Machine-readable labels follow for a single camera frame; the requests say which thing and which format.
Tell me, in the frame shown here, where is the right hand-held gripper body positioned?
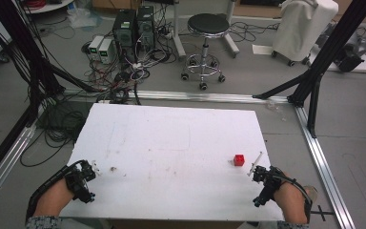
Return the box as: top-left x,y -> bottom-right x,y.
252,165 -> 288,208

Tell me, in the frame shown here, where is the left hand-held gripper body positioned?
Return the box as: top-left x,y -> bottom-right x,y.
64,159 -> 97,204

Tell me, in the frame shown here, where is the thin white stick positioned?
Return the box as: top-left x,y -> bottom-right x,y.
247,151 -> 264,177

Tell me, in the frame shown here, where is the red cube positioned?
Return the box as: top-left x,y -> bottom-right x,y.
233,154 -> 246,167

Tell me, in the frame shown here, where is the person's right hand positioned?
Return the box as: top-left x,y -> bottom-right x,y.
273,179 -> 310,224

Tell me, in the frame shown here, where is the person's left hand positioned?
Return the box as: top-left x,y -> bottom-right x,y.
32,177 -> 76,219

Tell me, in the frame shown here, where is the white power supply box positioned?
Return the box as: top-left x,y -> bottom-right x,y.
87,34 -> 105,61
97,38 -> 116,65

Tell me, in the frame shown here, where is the white sheet of paper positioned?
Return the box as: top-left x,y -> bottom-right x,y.
252,43 -> 275,56

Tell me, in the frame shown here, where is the black round stool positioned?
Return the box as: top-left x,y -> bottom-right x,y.
180,12 -> 232,92

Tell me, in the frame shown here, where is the black computer tower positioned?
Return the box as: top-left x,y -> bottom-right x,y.
112,9 -> 138,61
135,5 -> 156,52

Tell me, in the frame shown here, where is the white covered cart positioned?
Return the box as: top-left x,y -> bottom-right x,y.
271,0 -> 340,68

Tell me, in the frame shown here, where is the grey machine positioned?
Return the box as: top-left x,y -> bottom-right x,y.
317,22 -> 366,73

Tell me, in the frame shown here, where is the clear plastic bag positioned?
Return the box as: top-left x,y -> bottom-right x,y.
66,6 -> 104,30

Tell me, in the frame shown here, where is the white round table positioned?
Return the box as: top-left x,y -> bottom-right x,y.
23,0 -> 75,15

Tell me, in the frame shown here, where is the aluminium floor rail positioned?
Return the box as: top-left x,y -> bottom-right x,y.
294,104 -> 357,229
61,88 -> 290,105
0,104 -> 46,216

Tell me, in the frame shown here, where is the tangle of floor cables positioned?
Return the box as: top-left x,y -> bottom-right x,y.
20,18 -> 179,168

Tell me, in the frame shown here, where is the black frame post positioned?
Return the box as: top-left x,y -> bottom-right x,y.
0,0 -> 103,192
252,0 -> 366,139

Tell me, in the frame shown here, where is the black coiled cable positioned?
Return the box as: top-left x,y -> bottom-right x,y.
228,20 -> 282,44

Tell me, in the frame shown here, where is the white desk frame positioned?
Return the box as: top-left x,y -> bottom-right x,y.
171,0 -> 241,62

